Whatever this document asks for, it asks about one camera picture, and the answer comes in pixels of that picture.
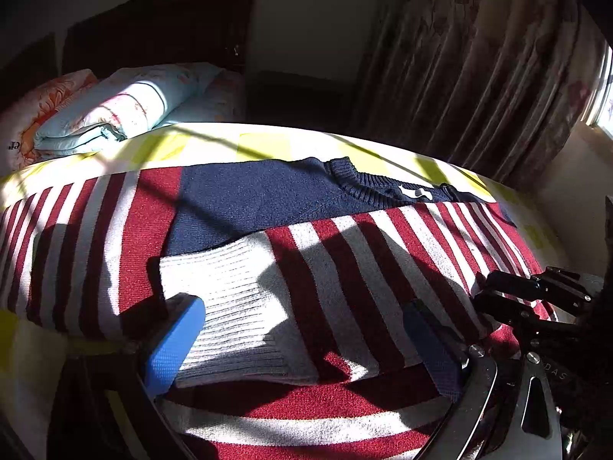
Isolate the orange floral pillow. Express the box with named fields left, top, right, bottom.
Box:
left=0, top=69, right=99, bottom=178

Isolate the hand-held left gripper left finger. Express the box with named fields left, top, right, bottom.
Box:
left=48, top=294, right=207, bottom=460

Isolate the folded light blue quilt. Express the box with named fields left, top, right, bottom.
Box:
left=33, top=62, right=226, bottom=156

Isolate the brown floral curtain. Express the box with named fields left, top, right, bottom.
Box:
left=349, top=0, right=606, bottom=187

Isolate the red white navy striped sweater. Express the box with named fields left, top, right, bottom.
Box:
left=0, top=156, right=551, bottom=460

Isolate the window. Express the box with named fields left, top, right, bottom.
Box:
left=591, top=43, right=613, bottom=140

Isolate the dark nightstand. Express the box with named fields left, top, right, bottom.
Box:
left=246, top=71, right=357, bottom=130

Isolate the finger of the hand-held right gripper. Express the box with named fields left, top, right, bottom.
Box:
left=486, top=269, right=599, bottom=310
left=473, top=291, right=551, bottom=332

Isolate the dark wooden headboard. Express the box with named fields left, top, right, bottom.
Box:
left=0, top=0, right=259, bottom=106

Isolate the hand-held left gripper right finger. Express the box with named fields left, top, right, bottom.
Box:
left=403, top=298, right=562, bottom=460

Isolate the bed with yellow checkered sheet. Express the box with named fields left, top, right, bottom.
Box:
left=0, top=122, right=575, bottom=460

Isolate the pink floral pillow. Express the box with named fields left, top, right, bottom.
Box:
left=158, top=69, right=247, bottom=130

